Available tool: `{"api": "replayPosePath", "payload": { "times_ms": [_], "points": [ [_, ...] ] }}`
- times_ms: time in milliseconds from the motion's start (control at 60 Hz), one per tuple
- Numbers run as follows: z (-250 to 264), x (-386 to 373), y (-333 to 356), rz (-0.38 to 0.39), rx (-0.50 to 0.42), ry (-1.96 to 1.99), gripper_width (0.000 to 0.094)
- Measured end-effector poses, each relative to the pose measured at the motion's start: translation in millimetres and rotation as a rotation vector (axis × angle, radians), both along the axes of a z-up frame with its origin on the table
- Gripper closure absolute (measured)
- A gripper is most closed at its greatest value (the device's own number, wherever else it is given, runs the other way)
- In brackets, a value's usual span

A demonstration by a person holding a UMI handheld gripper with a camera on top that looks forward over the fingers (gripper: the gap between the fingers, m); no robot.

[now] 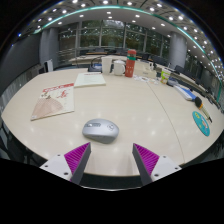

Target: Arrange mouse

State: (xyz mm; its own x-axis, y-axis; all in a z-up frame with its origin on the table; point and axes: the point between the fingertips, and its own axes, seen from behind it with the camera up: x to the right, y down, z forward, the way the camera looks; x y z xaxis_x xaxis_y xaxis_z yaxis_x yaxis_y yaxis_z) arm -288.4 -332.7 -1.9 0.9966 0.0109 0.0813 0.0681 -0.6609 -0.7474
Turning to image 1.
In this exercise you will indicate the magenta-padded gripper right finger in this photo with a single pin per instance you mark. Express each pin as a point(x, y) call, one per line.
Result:
point(146, 158)

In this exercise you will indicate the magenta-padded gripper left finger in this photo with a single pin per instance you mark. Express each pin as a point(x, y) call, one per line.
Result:
point(77, 156)

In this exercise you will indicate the silver computer mouse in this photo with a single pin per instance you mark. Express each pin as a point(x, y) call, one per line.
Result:
point(100, 130)

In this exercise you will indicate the round teal cartoon mouse pad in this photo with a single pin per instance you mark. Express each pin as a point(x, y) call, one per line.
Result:
point(201, 124)

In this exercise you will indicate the red booklet with fan print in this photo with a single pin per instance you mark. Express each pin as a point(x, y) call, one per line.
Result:
point(53, 103)

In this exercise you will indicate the blue and white book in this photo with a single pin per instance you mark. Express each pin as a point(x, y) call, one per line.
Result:
point(185, 93)

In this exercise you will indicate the cream paper booklet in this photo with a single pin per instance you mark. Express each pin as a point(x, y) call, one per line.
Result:
point(89, 80)

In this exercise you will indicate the colourful leaflets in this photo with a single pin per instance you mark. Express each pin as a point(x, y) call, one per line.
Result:
point(145, 79)

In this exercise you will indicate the green and white paper cup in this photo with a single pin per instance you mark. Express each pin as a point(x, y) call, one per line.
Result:
point(165, 76)

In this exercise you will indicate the black desk console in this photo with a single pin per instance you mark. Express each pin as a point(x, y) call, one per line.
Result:
point(95, 68)

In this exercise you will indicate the white mug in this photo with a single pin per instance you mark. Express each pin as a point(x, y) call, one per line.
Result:
point(118, 68)

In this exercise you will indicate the red bottle with green band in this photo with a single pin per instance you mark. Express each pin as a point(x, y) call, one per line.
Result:
point(130, 65)

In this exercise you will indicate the dark office chairs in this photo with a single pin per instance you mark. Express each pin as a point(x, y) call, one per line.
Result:
point(160, 60)

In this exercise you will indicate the ceiling lights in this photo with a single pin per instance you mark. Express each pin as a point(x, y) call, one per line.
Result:
point(110, 13)

